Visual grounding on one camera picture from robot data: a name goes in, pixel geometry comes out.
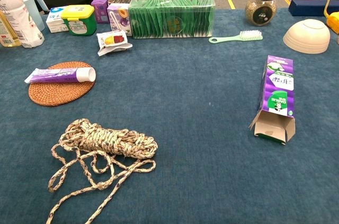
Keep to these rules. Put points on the white bottle with green cap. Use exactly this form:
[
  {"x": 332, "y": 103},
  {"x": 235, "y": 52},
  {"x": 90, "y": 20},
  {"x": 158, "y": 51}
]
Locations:
[{"x": 18, "y": 14}]

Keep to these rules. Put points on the mint green brush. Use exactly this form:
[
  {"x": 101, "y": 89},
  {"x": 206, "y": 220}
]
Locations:
[{"x": 238, "y": 38}]

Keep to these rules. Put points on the white purple drink carton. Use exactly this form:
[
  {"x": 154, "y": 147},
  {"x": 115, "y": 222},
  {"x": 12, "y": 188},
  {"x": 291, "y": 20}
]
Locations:
[{"x": 116, "y": 17}]

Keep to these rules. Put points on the clear box of green sachets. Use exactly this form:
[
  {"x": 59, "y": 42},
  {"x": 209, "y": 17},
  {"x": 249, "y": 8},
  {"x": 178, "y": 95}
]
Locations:
[{"x": 172, "y": 17}]

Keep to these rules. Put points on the blue felt table cloth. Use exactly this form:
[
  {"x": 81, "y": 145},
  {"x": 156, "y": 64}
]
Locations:
[{"x": 185, "y": 128}]

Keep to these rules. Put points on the beige upturned bowl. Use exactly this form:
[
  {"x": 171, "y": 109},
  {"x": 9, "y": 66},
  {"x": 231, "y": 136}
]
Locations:
[{"x": 307, "y": 36}]

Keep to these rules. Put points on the purple white toothpaste tube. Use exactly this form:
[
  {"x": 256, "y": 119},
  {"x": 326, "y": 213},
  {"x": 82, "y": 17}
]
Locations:
[{"x": 58, "y": 75}]

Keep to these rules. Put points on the woven rattan coaster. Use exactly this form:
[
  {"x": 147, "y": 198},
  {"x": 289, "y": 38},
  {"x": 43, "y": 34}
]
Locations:
[{"x": 61, "y": 94}]

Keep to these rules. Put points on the glass jar with black lid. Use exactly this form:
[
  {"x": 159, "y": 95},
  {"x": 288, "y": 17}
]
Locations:
[{"x": 260, "y": 9}]

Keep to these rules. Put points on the white snack packet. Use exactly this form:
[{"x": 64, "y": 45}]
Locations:
[{"x": 112, "y": 40}]

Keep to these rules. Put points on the purple toothpaste carton box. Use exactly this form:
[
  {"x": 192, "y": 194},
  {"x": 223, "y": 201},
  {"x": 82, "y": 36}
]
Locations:
[{"x": 279, "y": 89}]

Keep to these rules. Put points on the navy blue long box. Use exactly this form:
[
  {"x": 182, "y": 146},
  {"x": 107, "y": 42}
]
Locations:
[{"x": 304, "y": 8}]

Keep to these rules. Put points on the white blue tissue pack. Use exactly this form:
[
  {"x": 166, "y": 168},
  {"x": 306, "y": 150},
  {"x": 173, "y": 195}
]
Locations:
[{"x": 54, "y": 20}]

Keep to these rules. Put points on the green tub with yellow lid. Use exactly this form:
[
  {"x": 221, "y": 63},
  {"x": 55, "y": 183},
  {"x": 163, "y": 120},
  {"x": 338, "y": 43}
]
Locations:
[{"x": 79, "y": 22}]

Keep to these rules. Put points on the light blue spouted bottle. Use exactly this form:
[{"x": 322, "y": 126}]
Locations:
[{"x": 34, "y": 7}]

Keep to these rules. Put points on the small purple carton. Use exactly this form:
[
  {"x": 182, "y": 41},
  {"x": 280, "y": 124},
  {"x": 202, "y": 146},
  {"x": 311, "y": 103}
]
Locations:
[{"x": 100, "y": 9}]

